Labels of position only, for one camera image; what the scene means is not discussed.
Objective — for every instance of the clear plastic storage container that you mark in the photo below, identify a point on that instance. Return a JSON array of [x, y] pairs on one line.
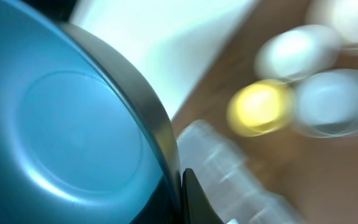
[[233, 191]]

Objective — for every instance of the beige large bowl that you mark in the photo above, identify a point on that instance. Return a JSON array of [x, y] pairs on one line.
[[326, 104]]

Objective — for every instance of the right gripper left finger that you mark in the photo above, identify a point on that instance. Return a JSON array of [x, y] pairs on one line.
[[162, 207]]

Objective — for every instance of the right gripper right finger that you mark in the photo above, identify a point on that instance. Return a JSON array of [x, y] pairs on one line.
[[196, 208]]

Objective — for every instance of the white small bowl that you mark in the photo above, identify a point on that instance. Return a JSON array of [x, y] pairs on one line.
[[339, 15]]

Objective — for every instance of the yellow small bowl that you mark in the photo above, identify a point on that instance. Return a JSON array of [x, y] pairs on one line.
[[260, 108]]

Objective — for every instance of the grey small bowl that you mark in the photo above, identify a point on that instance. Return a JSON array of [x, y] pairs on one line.
[[297, 53]]

